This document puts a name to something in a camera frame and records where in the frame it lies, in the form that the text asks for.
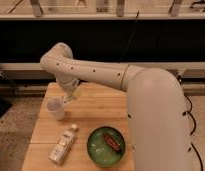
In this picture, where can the brown snack bar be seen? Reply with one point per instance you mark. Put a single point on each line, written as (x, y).
(110, 141)

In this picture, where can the wooden table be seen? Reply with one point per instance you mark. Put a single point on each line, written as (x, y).
(96, 106)

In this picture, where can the green bowl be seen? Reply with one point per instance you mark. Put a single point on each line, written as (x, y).
(99, 152)

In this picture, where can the white plastic bottle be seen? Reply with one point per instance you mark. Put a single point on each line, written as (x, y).
(63, 145)

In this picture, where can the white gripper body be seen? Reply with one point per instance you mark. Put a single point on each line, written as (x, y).
(68, 85)

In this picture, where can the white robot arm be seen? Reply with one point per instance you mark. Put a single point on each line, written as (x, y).
(155, 101)

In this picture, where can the translucent white ceramic cup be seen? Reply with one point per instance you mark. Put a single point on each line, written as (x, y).
(55, 106)

